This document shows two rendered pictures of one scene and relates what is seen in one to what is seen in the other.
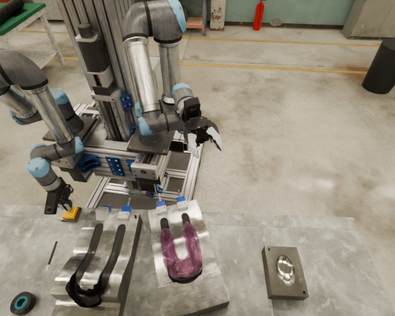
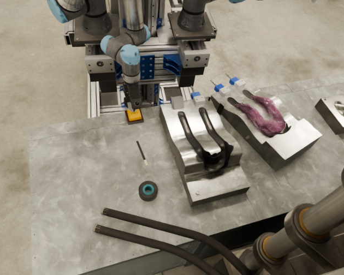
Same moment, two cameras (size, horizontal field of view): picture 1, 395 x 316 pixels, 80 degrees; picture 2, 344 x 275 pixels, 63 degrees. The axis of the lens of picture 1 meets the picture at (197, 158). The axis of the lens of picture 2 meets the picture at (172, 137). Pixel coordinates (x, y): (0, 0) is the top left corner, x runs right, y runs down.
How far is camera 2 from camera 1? 91 cm
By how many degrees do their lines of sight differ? 17
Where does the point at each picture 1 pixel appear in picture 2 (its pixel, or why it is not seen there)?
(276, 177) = (256, 72)
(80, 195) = not seen: hidden behind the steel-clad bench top
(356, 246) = not seen: outside the picture
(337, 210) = not seen: hidden behind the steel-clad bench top
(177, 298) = (285, 143)
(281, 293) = not seen: outside the picture
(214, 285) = (306, 128)
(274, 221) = (312, 84)
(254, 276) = (319, 123)
